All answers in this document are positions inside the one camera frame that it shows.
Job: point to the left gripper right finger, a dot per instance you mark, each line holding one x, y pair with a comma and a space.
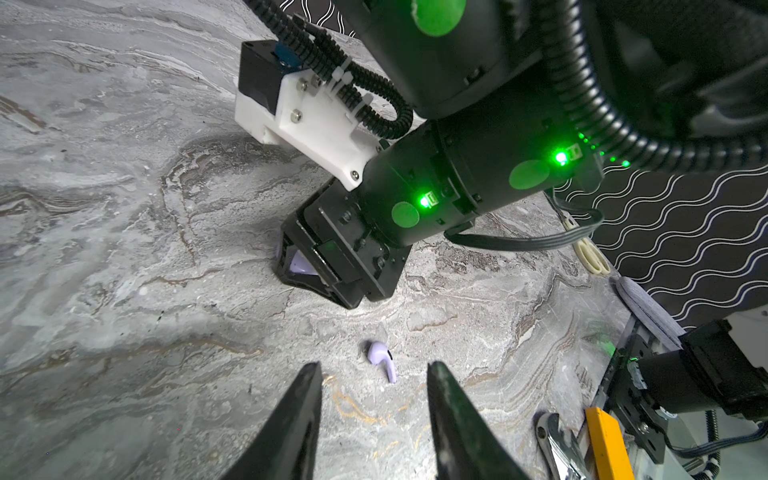
464, 445

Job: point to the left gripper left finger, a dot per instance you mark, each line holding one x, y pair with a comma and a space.
286, 445

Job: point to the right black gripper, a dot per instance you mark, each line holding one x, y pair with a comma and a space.
351, 257

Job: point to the purple earbud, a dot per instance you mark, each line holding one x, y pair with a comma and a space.
378, 354

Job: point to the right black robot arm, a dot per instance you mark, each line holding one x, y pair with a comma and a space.
476, 116

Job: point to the grey purple cloth pad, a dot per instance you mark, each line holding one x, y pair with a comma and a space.
649, 312

